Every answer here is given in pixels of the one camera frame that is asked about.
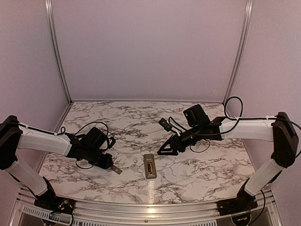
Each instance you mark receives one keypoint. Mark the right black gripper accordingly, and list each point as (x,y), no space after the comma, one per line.
(172,142)

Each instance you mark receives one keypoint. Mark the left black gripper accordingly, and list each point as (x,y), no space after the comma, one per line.
(106,163)

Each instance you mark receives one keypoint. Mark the grey battery cover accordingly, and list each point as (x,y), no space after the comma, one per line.
(116,169)

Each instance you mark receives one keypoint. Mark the black green battery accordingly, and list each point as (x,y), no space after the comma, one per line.
(149,167)

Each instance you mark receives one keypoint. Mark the grey remote control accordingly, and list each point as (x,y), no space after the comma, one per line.
(149,158)

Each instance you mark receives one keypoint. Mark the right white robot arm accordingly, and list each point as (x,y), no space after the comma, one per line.
(277,130)

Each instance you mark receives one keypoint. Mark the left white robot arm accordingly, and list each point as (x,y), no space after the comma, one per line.
(14,136)

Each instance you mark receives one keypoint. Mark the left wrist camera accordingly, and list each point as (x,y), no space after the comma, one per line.
(110,142)

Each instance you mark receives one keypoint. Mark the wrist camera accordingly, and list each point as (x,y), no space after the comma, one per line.
(168,127)
(110,142)

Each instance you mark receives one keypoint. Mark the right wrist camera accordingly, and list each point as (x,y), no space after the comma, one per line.
(168,127)

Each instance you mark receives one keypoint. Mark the front aluminium rail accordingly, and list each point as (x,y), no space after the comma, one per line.
(93,213)

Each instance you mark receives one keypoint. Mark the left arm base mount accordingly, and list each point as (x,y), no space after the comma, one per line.
(56,204)

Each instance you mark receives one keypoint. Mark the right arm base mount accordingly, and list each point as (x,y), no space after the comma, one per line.
(235,205)

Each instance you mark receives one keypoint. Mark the right aluminium frame post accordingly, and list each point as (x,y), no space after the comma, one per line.
(240,50)

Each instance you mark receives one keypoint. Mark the aluminium frame post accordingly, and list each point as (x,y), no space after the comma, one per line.
(240,50)
(55,46)

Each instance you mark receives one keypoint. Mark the left aluminium frame post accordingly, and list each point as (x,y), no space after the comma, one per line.
(55,46)

